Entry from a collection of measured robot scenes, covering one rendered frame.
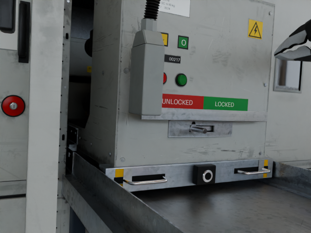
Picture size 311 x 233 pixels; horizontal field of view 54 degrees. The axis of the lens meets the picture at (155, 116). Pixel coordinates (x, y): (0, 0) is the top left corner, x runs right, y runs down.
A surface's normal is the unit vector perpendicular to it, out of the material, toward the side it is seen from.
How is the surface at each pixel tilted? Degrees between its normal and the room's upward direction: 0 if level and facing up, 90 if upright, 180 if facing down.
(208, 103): 90
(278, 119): 90
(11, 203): 90
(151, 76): 90
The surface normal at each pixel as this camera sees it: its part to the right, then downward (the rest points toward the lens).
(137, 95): -0.88, -0.02
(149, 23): 0.09, 0.06
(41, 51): 0.30, 0.07
